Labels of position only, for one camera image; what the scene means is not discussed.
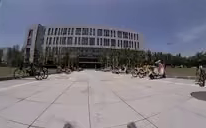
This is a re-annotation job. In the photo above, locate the group of parked bicycles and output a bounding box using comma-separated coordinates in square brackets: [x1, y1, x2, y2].
[13, 63, 50, 81]

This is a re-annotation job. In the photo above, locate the person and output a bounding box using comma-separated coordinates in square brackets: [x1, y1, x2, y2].
[195, 65, 206, 88]
[153, 59, 166, 78]

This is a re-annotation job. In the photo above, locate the grass lawn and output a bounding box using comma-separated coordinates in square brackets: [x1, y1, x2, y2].
[164, 66, 206, 79]
[0, 65, 32, 79]

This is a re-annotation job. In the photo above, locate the grey concrete slab plaza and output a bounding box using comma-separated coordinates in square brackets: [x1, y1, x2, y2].
[0, 68, 206, 128]

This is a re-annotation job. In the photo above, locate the row of trees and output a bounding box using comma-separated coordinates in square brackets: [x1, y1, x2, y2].
[5, 44, 206, 69]

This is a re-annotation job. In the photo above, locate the scooter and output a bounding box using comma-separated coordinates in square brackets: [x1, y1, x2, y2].
[148, 67, 167, 80]

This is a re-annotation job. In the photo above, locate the robot's own part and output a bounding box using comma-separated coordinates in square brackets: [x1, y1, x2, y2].
[62, 122, 74, 128]
[126, 121, 138, 128]

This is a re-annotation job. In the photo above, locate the row of parked bicycles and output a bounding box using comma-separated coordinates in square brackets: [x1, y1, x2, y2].
[101, 64, 153, 78]

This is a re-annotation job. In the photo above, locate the white building with dark windows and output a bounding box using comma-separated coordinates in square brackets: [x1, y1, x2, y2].
[22, 23, 145, 69]

